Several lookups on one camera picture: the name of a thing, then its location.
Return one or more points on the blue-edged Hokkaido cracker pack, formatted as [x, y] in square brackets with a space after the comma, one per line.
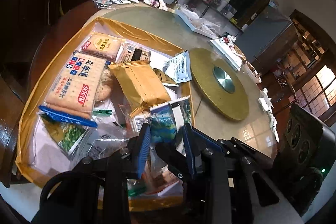
[73, 94]

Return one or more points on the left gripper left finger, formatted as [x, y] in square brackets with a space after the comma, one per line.
[139, 150]

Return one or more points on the round crackers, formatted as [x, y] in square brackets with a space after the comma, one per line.
[105, 86]

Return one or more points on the gold lazy susan base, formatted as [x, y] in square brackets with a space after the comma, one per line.
[233, 106]

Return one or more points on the white flat box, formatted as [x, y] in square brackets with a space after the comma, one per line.
[232, 57]

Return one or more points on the grey cabinet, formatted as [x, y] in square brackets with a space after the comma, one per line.
[268, 38]

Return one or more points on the plain orange foil packet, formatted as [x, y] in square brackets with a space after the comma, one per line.
[140, 85]

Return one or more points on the dark clear snack bag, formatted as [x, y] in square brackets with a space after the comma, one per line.
[100, 143]

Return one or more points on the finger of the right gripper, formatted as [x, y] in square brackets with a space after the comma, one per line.
[205, 140]

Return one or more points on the blue green landscape snack bag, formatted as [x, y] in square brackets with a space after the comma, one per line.
[167, 118]

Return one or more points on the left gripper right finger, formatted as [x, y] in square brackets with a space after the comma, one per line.
[193, 149]

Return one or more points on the white tray with plastic bags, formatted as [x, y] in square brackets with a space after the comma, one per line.
[196, 24]

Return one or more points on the orange cracker pack with barcode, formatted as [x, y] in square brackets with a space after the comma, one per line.
[155, 183]

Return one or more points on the green snack packet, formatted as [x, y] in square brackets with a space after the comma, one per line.
[66, 135]

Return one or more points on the yellow-label cracker pack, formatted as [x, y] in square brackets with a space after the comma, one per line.
[102, 45]

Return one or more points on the brushed metal turntable disc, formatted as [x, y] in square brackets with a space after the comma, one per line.
[224, 80]

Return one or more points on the silver white foil sachet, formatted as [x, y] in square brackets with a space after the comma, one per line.
[178, 68]

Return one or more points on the orange-edged cracker pack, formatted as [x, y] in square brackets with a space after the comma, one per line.
[130, 52]

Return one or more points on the yellow-taped white cardboard tray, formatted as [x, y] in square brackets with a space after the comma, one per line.
[39, 158]

